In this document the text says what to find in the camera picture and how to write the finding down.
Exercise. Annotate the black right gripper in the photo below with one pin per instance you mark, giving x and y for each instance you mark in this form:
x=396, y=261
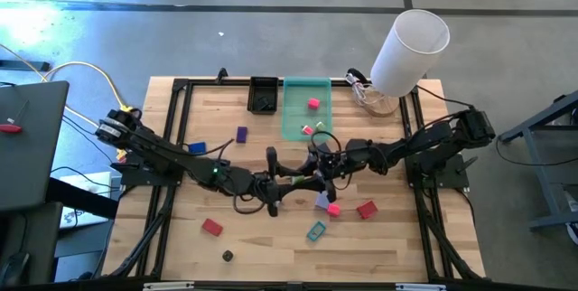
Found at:
x=336, y=160

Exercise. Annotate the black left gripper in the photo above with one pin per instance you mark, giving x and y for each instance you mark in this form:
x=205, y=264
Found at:
x=271, y=182

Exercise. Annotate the red rectangular block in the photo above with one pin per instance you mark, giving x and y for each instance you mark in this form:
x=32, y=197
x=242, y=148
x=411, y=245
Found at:
x=212, y=227
x=367, y=209

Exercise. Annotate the purple rectangular block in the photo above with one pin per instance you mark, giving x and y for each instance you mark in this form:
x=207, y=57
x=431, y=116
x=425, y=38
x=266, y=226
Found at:
x=241, y=134

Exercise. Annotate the blue rectangular block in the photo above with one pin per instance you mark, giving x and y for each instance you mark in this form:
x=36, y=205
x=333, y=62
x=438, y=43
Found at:
x=197, y=147

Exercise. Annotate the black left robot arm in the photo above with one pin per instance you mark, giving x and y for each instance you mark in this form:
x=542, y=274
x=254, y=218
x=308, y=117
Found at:
x=158, y=155

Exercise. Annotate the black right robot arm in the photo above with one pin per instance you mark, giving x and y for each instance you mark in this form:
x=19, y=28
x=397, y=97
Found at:
x=406, y=146

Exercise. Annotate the lavender multi-port charger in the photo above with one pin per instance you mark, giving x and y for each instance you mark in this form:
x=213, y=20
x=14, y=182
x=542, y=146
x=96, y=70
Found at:
x=321, y=201

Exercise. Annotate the teal rectangular holder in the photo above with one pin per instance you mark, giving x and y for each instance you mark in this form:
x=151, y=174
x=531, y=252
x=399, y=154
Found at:
x=316, y=231

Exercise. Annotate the teal translucent bin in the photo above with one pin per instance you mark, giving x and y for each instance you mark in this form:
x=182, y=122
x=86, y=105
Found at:
x=295, y=101

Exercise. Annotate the small black bin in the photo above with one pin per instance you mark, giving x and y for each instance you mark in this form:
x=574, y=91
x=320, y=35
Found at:
x=263, y=87

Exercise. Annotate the white shade table lamp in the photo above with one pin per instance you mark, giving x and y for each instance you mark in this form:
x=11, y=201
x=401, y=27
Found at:
x=406, y=56

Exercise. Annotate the small black clamp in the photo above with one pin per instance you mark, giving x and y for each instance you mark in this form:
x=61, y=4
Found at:
x=221, y=73

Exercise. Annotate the white printed sheet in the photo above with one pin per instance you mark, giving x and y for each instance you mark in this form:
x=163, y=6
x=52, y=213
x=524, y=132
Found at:
x=90, y=182

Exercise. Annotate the dark grey desk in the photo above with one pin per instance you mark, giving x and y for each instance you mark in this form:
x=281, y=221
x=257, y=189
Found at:
x=31, y=155

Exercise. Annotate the black floor bar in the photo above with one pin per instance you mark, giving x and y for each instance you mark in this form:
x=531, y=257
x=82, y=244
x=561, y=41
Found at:
x=25, y=65

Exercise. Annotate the black computer mouse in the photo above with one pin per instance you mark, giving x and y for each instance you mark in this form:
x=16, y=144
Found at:
x=13, y=268

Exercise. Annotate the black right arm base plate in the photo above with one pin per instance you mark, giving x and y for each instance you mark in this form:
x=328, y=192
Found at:
x=447, y=175

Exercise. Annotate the black aluminium table frame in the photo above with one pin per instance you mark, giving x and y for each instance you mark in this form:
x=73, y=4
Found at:
x=203, y=82

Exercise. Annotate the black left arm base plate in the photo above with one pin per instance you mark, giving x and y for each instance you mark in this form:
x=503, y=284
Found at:
x=149, y=180

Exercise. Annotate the white metal bracket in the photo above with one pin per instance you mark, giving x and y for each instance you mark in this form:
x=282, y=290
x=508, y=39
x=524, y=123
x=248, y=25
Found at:
x=421, y=287
x=168, y=286

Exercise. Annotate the blue-grey metal cart frame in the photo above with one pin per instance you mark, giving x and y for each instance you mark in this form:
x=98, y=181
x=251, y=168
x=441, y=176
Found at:
x=542, y=117

